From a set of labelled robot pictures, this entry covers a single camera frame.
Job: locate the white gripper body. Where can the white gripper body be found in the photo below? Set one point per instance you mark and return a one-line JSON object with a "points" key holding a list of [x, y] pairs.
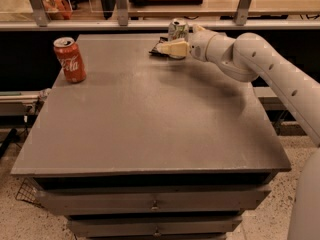
{"points": [[199, 45]]}

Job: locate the white green 7up can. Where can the white green 7up can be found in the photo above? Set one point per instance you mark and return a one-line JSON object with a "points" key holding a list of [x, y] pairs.
{"points": [[178, 29]]}

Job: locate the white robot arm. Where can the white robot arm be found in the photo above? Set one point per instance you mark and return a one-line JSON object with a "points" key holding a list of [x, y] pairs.
{"points": [[246, 58]]}

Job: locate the black rxbar chocolate bar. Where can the black rxbar chocolate bar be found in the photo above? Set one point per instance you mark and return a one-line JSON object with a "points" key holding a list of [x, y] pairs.
{"points": [[155, 50]]}

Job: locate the red coca-cola can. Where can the red coca-cola can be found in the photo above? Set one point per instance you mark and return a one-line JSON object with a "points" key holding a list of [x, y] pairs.
{"points": [[70, 59]]}

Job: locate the grey drawer cabinet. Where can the grey drawer cabinet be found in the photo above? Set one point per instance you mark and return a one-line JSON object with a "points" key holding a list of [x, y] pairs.
{"points": [[144, 121]]}

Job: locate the orange plastic bag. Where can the orange plastic bag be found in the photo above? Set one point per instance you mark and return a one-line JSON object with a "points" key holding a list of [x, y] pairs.
{"points": [[58, 6]]}

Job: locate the top grey drawer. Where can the top grey drawer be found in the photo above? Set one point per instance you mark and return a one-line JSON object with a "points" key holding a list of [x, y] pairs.
{"points": [[153, 199]]}

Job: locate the grey drawer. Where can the grey drawer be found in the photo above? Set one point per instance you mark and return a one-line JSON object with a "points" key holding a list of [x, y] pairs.
{"points": [[154, 226], [153, 199]]}

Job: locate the lower grey drawer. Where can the lower grey drawer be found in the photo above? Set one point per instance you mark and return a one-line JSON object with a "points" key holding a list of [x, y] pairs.
{"points": [[154, 226]]}

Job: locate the metal shelf rail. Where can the metal shelf rail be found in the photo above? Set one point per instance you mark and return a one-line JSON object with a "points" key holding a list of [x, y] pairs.
{"points": [[160, 25]]}

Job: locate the metal wire rack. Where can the metal wire rack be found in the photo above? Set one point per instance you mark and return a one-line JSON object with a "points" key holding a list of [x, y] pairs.
{"points": [[27, 193]]}

